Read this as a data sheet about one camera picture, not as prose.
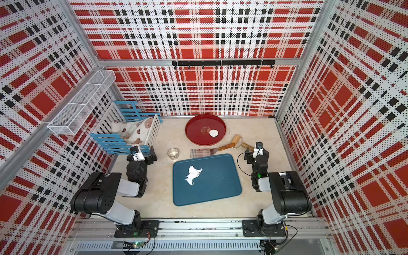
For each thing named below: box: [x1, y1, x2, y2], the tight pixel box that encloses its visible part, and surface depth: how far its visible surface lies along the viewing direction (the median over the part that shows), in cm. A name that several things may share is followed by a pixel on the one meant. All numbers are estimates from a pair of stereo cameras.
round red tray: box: [185, 114, 227, 147], surface depth 115 cm
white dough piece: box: [184, 165, 203, 186], surface depth 93 cm
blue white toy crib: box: [89, 100, 164, 155], surface depth 101 cm
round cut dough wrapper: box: [208, 129, 219, 138], surface depth 113 cm
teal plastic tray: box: [172, 153, 243, 207], surface depth 91 cm
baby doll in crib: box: [110, 117, 155, 144], surface depth 107 cm
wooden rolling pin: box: [222, 133, 255, 152], surface depth 106 cm
